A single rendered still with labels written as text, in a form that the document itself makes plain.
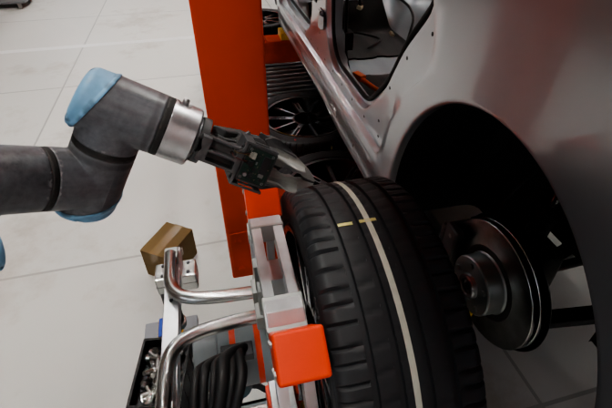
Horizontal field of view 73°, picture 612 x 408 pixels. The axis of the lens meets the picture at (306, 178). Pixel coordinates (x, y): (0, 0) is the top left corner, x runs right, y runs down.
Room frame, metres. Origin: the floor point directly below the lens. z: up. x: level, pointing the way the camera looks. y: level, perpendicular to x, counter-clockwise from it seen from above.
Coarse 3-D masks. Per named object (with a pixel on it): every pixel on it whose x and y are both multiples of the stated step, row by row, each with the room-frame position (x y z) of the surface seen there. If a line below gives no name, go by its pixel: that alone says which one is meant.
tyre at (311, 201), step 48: (288, 192) 0.69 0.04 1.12; (336, 192) 0.66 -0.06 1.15; (384, 192) 0.64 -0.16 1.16; (336, 240) 0.50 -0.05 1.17; (384, 240) 0.50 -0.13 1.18; (432, 240) 0.50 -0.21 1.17; (336, 288) 0.42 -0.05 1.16; (384, 288) 0.42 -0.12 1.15; (432, 288) 0.43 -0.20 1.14; (336, 336) 0.35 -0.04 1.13; (384, 336) 0.36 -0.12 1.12; (432, 336) 0.36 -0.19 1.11; (336, 384) 0.31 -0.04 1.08; (384, 384) 0.30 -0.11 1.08; (432, 384) 0.31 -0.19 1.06; (480, 384) 0.32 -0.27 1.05
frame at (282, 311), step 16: (256, 224) 0.60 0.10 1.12; (272, 224) 0.60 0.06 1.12; (256, 240) 0.55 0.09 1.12; (272, 240) 0.74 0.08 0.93; (256, 256) 0.51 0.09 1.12; (272, 256) 0.74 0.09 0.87; (288, 256) 0.51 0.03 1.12; (288, 272) 0.48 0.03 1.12; (288, 288) 0.44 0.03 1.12; (272, 304) 0.41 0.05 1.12; (288, 304) 0.41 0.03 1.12; (272, 320) 0.39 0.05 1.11; (288, 320) 0.39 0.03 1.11; (304, 320) 0.39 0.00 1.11; (272, 384) 0.54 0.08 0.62; (304, 384) 0.32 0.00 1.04; (272, 400) 0.50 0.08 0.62; (288, 400) 0.31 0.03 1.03; (304, 400) 0.32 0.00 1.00
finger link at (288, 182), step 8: (272, 168) 0.57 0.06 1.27; (272, 176) 0.56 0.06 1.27; (280, 176) 0.56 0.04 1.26; (288, 176) 0.57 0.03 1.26; (272, 184) 0.56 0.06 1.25; (280, 184) 0.54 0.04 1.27; (288, 184) 0.55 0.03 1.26; (296, 184) 0.56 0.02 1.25; (304, 184) 0.57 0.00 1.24; (312, 184) 0.57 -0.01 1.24
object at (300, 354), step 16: (272, 336) 0.33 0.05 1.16; (288, 336) 0.33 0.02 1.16; (304, 336) 0.33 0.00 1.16; (320, 336) 0.33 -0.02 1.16; (272, 352) 0.32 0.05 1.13; (288, 352) 0.31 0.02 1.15; (304, 352) 0.31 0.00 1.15; (320, 352) 0.31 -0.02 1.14; (272, 368) 0.33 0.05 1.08; (288, 368) 0.30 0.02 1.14; (304, 368) 0.30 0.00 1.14; (320, 368) 0.30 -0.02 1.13; (288, 384) 0.28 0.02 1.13
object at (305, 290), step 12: (288, 228) 0.68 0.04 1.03; (288, 240) 0.74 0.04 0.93; (300, 252) 0.68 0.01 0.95; (300, 264) 0.66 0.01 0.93; (300, 276) 0.70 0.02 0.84; (300, 288) 0.66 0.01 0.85; (312, 300) 0.55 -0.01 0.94; (312, 312) 0.53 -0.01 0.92; (324, 384) 0.44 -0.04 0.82; (324, 396) 0.43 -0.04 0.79
